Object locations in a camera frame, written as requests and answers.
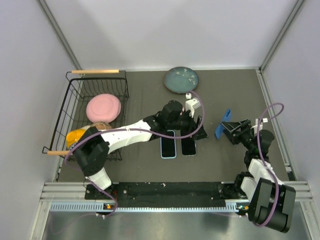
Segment black phone dark screen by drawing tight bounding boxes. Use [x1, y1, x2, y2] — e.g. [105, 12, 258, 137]
[161, 131, 176, 158]

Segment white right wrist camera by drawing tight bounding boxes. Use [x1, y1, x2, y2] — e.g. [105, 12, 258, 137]
[251, 117, 268, 131]

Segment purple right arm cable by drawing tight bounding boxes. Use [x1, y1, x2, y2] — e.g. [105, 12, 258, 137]
[252, 102, 285, 228]

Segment teal ceramic floral plate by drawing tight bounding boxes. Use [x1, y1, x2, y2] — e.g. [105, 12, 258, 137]
[163, 66, 199, 94]

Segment light blue phone case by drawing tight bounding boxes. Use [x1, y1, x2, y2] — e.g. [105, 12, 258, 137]
[159, 129, 178, 160]

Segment black wire basket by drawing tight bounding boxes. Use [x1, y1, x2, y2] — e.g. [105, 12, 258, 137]
[42, 70, 129, 154]

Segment yellow cup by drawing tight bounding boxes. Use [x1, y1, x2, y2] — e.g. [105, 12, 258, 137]
[66, 128, 86, 149]

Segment teal phone dark screen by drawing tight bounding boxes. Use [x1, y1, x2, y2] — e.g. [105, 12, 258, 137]
[180, 137, 197, 156]

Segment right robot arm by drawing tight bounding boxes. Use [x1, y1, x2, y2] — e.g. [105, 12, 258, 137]
[221, 119, 296, 233]

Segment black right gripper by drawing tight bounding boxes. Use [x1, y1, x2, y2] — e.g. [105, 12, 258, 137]
[220, 118, 256, 151]

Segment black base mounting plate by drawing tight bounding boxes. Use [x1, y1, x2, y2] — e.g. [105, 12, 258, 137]
[84, 181, 251, 202]

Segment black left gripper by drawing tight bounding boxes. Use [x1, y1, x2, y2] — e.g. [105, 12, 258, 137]
[166, 108, 209, 141]

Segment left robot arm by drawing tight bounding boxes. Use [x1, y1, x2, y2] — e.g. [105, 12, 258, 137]
[68, 97, 204, 199]

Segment brown ceramic bowl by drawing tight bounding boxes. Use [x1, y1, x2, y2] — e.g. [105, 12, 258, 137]
[90, 122, 113, 131]

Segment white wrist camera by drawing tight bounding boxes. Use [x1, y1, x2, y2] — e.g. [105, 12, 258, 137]
[251, 117, 268, 131]
[184, 93, 201, 118]

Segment pink round plate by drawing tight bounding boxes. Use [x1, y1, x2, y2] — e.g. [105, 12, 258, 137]
[86, 93, 122, 123]

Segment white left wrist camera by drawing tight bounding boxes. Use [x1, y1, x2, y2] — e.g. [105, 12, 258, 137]
[184, 93, 201, 118]

